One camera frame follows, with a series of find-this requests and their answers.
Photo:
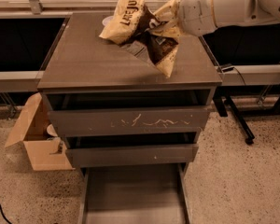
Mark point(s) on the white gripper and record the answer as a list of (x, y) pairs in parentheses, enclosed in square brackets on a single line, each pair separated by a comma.
[(196, 12)]

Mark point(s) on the brown Late July chip bag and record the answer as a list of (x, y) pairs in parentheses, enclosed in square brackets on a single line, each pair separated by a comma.
[(131, 29)]

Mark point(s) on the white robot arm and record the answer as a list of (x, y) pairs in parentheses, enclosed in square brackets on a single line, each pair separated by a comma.
[(245, 12)]

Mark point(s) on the grey top drawer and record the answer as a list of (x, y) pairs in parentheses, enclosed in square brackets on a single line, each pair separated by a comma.
[(121, 113)]

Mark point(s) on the grey drawer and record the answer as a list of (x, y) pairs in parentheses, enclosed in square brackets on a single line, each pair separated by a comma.
[(121, 113), (137, 149), (142, 194)]

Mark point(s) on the grey drawer cabinet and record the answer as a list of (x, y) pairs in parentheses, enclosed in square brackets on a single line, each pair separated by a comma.
[(85, 63)]

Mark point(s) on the grey middle drawer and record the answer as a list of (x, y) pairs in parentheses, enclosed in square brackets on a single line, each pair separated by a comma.
[(137, 149)]

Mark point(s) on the grey bottom drawer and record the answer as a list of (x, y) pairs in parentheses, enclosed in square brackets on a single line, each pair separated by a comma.
[(142, 194)]

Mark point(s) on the white ceramic bowl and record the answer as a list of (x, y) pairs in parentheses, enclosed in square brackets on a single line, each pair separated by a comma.
[(107, 20)]

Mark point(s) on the black wheeled stand leg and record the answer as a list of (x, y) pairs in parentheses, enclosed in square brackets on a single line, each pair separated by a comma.
[(221, 100)]

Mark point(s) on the white cup in box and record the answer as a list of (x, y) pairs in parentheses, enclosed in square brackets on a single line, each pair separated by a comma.
[(51, 131)]

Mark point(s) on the open cardboard box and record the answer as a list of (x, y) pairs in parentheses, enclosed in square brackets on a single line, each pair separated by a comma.
[(45, 153)]

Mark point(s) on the black plug with cable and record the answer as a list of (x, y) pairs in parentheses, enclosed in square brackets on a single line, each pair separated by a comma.
[(229, 67)]

